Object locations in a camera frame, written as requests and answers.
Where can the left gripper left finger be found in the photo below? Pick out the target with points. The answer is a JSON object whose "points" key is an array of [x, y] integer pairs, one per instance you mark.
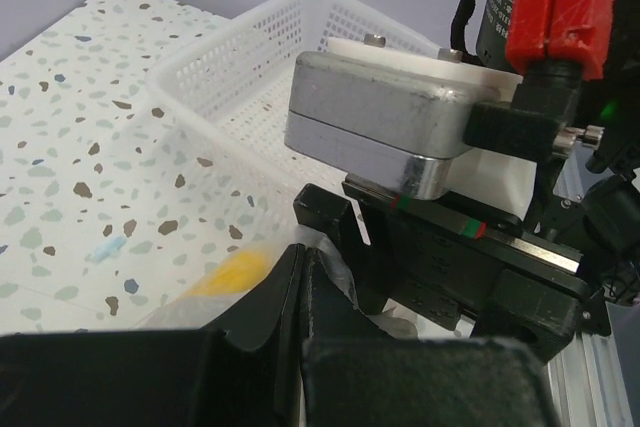
{"points": [[241, 369]]}

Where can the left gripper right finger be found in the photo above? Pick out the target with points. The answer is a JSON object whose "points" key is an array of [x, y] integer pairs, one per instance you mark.
{"points": [[384, 381]]}

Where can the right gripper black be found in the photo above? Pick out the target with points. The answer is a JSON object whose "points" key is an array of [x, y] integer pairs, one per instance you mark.
{"points": [[452, 258]]}

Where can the clear printed plastic bag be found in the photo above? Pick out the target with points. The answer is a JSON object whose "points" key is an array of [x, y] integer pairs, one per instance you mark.
{"points": [[309, 284]]}

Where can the yellow fake mango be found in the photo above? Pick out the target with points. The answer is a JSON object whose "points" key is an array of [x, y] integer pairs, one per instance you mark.
{"points": [[240, 272]]}

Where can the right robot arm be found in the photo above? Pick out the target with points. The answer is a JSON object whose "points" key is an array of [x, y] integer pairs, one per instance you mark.
{"points": [[593, 205]]}

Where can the white plastic basket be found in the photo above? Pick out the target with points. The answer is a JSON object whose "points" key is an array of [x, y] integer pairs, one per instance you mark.
{"points": [[229, 92]]}

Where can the aluminium frame rail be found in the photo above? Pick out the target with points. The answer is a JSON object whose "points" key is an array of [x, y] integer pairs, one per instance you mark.
{"points": [[586, 379]]}

